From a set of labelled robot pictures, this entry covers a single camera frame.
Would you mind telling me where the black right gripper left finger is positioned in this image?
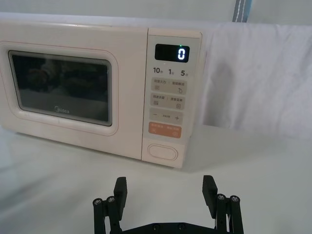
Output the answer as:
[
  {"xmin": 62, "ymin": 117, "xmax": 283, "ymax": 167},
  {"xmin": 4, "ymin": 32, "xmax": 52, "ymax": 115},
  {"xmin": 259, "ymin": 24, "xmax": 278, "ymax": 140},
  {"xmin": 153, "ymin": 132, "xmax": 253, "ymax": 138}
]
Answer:
[{"xmin": 92, "ymin": 176, "xmax": 128, "ymax": 234}]

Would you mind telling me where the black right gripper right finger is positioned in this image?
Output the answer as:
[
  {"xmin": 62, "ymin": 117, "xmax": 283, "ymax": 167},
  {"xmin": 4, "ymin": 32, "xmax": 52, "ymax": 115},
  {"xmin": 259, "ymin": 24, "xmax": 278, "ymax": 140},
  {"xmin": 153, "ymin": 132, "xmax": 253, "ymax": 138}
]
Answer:
[{"xmin": 202, "ymin": 175, "xmax": 245, "ymax": 234}]

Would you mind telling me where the white table cloth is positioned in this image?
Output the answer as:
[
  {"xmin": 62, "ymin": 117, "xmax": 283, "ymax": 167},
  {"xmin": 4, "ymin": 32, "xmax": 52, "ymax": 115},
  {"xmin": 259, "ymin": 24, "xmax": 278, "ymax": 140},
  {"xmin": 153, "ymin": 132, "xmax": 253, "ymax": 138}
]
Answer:
[{"xmin": 0, "ymin": 123, "xmax": 312, "ymax": 234}]

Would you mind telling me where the oven control panel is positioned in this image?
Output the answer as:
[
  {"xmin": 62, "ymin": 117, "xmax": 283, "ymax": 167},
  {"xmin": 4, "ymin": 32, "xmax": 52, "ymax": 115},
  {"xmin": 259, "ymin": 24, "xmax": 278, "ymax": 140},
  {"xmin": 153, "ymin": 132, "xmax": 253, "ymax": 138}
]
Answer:
[{"xmin": 141, "ymin": 27, "xmax": 203, "ymax": 169}]

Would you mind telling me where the white curtain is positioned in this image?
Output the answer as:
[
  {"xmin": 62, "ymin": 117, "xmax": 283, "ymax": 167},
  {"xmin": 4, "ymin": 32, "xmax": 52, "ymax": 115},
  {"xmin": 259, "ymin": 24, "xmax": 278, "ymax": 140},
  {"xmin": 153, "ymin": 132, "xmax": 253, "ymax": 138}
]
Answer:
[{"xmin": 0, "ymin": 0, "xmax": 312, "ymax": 140}]

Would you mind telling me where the cream microwave oven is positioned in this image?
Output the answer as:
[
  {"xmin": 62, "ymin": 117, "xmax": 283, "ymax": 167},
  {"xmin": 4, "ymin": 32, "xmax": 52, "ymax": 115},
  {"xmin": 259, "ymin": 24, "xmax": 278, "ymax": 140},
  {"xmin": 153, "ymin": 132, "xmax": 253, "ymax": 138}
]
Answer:
[{"xmin": 0, "ymin": 12, "xmax": 204, "ymax": 169}]

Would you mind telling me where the grey striped post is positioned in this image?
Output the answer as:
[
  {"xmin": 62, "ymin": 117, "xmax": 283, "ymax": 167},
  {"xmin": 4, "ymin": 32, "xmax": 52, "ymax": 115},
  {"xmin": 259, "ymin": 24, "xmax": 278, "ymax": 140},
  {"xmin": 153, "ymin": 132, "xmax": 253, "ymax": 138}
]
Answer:
[{"xmin": 232, "ymin": 0, "xmax": 252, "ymax": 23}]

